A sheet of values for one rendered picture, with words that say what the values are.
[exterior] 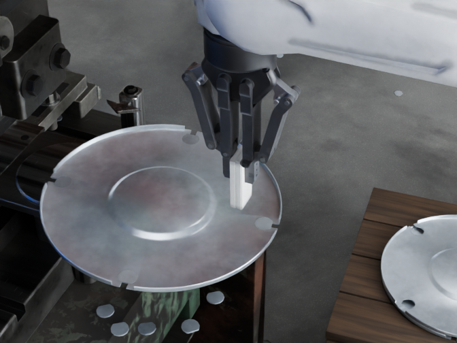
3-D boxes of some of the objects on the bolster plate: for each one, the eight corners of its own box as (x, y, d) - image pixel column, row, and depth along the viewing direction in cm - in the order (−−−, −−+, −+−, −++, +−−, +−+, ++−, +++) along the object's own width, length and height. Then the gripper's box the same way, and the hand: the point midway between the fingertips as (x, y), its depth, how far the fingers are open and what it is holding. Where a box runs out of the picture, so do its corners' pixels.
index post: (148, 139, 142) (145, 84, 136) (139, 151, 140) (134, 95, 133) (130, 134, 143) (126, 79, 136) (121, 145, 140) (116, 90, 134)
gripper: (165, 26, 99) (175, 205, 114) (287, 54, 94) (281, 237, 110) (197, -8, 104) (203, 167, 119) (314, 17, 100) (305, 196, 115)
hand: (241, 177), depth 112 cm, fingers closed
